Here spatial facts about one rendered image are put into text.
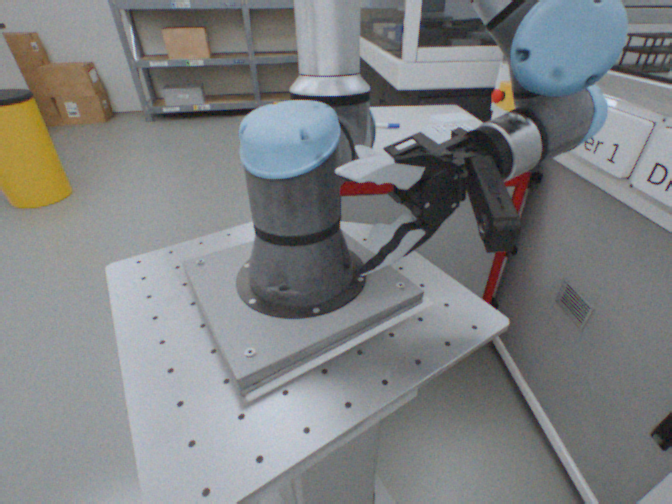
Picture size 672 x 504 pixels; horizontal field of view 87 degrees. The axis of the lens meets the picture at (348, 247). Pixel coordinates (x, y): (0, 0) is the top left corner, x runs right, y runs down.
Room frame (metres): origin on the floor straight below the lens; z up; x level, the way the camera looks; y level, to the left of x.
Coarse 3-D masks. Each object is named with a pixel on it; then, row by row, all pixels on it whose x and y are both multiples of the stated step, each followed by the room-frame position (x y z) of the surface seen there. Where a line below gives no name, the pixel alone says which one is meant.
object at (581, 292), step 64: (576, 192) 0.80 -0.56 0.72; (512, 256) 0.95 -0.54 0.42; (576, 256) 0.72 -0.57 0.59; (640, 256) 0.58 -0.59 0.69; (512, 320) 0.85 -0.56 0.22; (576, 320) 0.65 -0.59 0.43; (640, 320) 0.51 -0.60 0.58; (576, 384) 0.55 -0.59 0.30; (640, 384) 0.44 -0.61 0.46; (576, 448) 0.47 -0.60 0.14; (640, 448) 0.37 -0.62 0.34
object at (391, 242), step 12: (408, 216) 0.37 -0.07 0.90; (372, 228) 0.39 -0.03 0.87; (384, 228) 0.38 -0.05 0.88; (396, 228) 0.37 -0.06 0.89; (408, 228) 0.35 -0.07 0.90; (420, 228) 0.35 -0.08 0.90; (372, 240) 0.38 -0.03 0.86; (384, 240) 0.37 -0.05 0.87; (396, 240) 0.35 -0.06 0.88; (408, 240) 0.35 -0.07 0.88; (384, 252) 0.34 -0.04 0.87; (396, 252) 0.34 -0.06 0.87; (372, 264) 0.34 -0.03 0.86; (384, 264) 0.34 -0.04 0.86
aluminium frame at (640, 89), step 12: (504, 60) 1.25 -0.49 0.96; (612, 72) 0.81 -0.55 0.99; (624, 72) 0.80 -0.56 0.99; (636, 72) 0.77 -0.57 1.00; (600, 84) 0.83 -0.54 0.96; (612, 84) 0.80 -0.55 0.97; (624, 84) 0.77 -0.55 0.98; (636, 84) 0.74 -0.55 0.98; (648, 84) 0.71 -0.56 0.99; (660, 84) 0.69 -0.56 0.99; (612, 96) 0.78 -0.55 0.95; (624, 96) 0.76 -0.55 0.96; (636, 96) 0.73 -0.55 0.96; (648, 96) 0.71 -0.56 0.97; (660, 96) 0.69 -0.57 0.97; (648, 108) 0.69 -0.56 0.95; (660, 108) 0.67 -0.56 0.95
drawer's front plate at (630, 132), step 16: (608, 112) 0.76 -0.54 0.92; (624, 112) 0.74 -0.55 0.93; (608, 128) 0.74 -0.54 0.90; (624, 128) 0.71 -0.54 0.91; (640, 128) 0.67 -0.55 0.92; (608, 144) 0.73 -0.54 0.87; (624, 144) 0.69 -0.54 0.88; (640, 144) 0.67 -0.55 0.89; (592, 160) 0.75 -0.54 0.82; (624, 160) 0.68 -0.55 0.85; (624, 176) 0.67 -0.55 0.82
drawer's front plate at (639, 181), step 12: (660, 132) 0.63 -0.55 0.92; (660, 144) 0.62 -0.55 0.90; (648, 156) 0.63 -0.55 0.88; (660, 156) 0.61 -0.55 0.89; (648, 168) 0.62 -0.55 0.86; (660, 168) 0.60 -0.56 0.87; (636, 180) 0.63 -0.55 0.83; (660, 180) 0.59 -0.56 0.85; (648, 192) 0.60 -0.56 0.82; (660, 192) 0.58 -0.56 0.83
